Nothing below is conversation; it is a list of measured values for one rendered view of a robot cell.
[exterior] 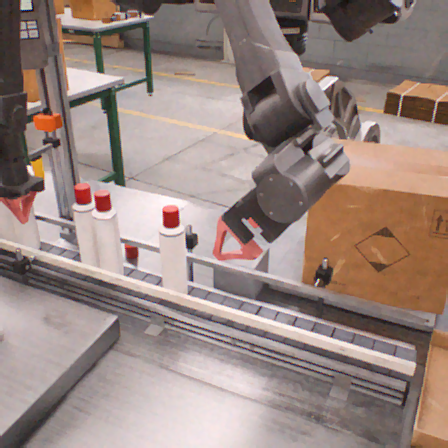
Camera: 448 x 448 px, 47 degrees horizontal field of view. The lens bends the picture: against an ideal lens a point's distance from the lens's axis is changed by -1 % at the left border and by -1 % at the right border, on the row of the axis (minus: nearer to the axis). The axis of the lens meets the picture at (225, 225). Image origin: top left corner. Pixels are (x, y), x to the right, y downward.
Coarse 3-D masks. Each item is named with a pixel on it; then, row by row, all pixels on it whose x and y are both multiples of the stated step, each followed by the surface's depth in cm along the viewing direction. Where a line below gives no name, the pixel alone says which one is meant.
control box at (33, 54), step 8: (24, 16) 105; (32, 16) 106; (40, 24) 107; (40, 32) 108; (24, 40) 107; (32, 40) 108; (40, 40) 108; (24, 48) 108; (32, 48) 108; (40, 48) 109; (24, 56) 108; (32, 56) 109; (40, 56) 110; (24, 64) 109; (32, 64) 110; (40, 64) 111
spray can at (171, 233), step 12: (168, 204) 100; (168, 216) 98; (168, 228) 99; (180, 228) 100; (168, 240) 99; (180, 240) 100; (168, 252) 101; (180, 252) 102; (168, 264) 102; (180, 264) 103; (168, 276) 104; (180, 276) 104; (168, 288) 105; (180, 288) 106
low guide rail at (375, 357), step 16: (0, 240) 121; (48, 256) 115; (80, 272) 113; (96, 272) 110; (144, 288) 106; (160, 288) 105; (192, 304) 102; (208, 304) 101; (240, 320) 99; (256, 320) 97; (288, 336) 95; (304, 336) 94; (320, 336) 93; (336, 352) 92; (352, 352) 90; (368, 352) 89; (400, 368) 88
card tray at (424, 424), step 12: (432, 336) 102; (444, 336) 101; (432, 348) 102; (444, 348) 102; (432, 360) 99; (444, 360) 99; (432, 372) 96; (444, 372) 96; (432, 384) 94; (444, 384) 94; (420, 396) 91; (432, 396) 91; (444, 396) 91; (420, 408) 89; (432, 408) 89; (444, 408) 89; (420, 420) 87; (432, 420) 87; (444, 420) 87; (420, 432) 81; (432, 432) 85; (444, 432) 85; (420, 444) 82; (432, 444) 81; (444, 444) 80
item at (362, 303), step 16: (64, 224) 119; (128, 240) 112; (192, 256) 107; (240, 272) 103; (256, 272) 102; (288, 288) 99; (304, 288) 98; (320, 288) 97; (352, 304) 95; (368, 304) 93; (384, 304) 93; (416, 320) 91
